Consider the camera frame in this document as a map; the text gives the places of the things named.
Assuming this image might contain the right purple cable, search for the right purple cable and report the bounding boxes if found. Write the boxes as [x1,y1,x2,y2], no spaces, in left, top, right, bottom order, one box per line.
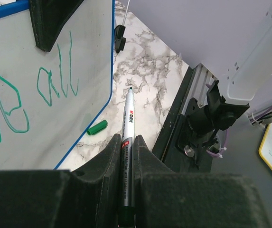
[206,97,272,160]

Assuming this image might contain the blue framed whiteboard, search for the blue framed whiteboard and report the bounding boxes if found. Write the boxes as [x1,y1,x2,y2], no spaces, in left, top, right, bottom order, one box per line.
[0,0,115,170]

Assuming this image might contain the green marker cap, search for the green marker cap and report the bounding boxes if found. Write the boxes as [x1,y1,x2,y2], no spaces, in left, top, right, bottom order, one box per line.
[86,120,108,135]

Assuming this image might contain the aluminium rail frame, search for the aluminium rail frame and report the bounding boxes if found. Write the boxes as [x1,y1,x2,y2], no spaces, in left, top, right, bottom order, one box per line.
[178,63,218,116]

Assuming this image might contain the black whiteboard stand leg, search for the black whiteboard stand leg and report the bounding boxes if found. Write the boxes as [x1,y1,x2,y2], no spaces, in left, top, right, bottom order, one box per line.
[114,0,130,53]

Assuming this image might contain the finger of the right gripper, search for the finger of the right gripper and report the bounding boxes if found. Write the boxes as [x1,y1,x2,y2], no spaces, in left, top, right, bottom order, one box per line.
[28,0,83,52]

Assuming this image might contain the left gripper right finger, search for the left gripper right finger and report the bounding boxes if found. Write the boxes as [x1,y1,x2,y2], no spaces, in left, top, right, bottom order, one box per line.
[134,135,271,228]

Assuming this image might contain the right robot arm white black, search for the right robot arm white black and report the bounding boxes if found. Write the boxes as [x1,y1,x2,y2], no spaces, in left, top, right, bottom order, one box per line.
[28,0,272,135]

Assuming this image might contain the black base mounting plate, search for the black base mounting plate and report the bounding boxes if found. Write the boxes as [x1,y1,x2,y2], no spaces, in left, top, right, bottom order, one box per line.
[152,68,217,173]

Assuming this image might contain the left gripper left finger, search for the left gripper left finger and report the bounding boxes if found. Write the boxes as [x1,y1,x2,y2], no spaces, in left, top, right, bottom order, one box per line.
[0,134,121,228]

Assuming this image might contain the white green marker pen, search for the white green marker pen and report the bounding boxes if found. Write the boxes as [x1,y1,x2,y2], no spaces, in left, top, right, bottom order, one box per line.
[118,87,135,228]

